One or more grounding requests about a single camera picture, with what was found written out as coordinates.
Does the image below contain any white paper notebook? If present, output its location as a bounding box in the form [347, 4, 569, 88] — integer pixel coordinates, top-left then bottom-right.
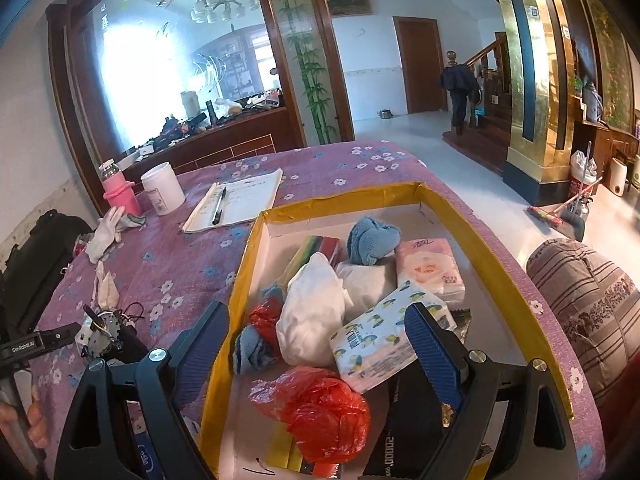
[181, 167, 284, 234]

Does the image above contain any clear bag of coloured sponges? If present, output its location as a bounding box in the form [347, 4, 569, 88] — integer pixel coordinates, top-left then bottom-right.
[277, 234, 343, 286]

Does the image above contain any gold and blue pillar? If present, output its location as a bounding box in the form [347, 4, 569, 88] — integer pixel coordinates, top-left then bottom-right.
[487, 0, 576, 206]

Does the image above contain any red bristle broom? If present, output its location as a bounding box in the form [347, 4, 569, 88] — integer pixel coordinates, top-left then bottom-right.
[529, 176, 603, 228]

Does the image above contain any black fabric bag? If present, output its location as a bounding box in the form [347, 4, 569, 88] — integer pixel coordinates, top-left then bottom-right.
[0, 209, 96, 341]

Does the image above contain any person's left hand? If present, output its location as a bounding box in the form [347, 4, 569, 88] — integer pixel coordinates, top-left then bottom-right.
[0, 384, 48, 457]

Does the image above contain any clutter of items on counter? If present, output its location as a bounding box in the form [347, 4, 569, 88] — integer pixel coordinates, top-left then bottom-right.
[120, 87, 286, 158]

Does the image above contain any ceramic vase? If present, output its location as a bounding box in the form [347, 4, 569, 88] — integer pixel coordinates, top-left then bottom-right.
[582, 81, 601, 123]

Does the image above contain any bamboo painted glass panel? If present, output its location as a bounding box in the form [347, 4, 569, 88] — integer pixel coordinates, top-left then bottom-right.
[272, 0, 341, 146]

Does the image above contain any blue-grey plastic bag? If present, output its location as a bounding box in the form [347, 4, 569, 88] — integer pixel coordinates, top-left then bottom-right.
[131, 427, 157, 480]

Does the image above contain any black pen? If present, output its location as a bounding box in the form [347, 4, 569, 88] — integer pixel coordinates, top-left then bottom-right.
[211, 186, 228, 226]

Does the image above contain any large framed landscape painting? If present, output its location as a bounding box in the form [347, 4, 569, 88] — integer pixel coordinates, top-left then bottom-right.
[580, 0, 636, 131]

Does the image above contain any dark dustpan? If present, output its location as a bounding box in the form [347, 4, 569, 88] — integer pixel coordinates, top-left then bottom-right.
[557, 200, 588, 242]

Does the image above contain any brown wooden door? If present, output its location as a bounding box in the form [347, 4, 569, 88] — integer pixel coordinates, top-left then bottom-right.
[392, 16, 448, 115]

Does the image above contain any pink knit-sleeved bottle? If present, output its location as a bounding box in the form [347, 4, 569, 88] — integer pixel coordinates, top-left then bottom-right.
[97, 159, 143, 217]

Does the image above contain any purple floral tablecloth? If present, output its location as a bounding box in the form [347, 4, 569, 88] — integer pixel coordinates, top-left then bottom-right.
[27, 140, 608, 480]

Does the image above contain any white cylindrical container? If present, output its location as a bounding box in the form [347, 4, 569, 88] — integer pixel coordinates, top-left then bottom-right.
[609, 157, 630, 196]

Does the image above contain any white red bucket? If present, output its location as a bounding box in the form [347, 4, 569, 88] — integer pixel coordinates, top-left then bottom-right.
[569, 149, 601, 201]

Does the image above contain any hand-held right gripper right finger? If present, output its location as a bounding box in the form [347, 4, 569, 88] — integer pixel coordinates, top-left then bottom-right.
[404, 302, 571, 480]

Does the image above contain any wooden stair railing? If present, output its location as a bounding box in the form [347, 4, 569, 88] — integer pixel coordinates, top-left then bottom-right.
[442, 32, 513, 176]

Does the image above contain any blue terry towel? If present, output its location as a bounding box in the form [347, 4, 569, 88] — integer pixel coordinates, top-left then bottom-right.
[346, 216, 402, 267]

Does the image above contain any blue cloth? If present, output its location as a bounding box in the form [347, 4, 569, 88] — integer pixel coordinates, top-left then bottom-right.
[232, 282, 286, 376]

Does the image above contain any pink tissue pack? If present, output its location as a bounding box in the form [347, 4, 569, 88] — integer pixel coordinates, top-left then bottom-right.
[395, 238, 467, 306]

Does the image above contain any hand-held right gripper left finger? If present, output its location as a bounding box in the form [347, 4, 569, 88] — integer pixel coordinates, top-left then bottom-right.
[52, 301, 231, 480]

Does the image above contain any red plastic bag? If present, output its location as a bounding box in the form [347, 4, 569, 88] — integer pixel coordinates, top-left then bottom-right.
[248, 366, 373, 466]

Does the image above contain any floral print tissue pack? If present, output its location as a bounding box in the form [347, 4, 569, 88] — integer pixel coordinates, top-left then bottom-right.
[328, 280, 451, 395]

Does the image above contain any white plastic jar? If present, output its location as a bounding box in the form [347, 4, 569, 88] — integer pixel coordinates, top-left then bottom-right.
[140, 161, 187, 217]

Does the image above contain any white cloth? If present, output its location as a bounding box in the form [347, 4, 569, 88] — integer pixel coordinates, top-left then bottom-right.
[275, 251, 355, 367]
[335, 257, 401, 318]

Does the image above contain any yellow tray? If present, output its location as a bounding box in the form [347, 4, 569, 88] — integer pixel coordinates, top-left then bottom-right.
[200, 180, 576, 480]

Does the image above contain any striped brown cushion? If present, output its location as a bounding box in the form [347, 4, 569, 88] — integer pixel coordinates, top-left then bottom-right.
[526, 239, 640, 408]

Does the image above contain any small framed wall picture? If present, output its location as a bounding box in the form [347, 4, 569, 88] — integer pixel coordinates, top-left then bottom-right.
[327, 0, 373, 17]

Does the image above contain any white work glove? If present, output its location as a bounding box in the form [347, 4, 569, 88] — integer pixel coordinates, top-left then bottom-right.
[86, 205, 130, 264]

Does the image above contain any black foil packet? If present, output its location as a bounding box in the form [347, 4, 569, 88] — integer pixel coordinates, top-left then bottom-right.
[361, 307, 476, 480]

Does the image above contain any wooden counter partition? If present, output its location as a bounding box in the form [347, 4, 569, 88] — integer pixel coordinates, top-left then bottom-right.
[122, 105, 306, 181]

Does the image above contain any yellow flat pad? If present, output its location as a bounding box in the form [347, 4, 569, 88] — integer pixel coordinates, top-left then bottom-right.
[267, 427, 346, 478]

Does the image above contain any black electric motor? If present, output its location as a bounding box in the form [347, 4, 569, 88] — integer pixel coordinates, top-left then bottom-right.
[75, 302, 151, 366]

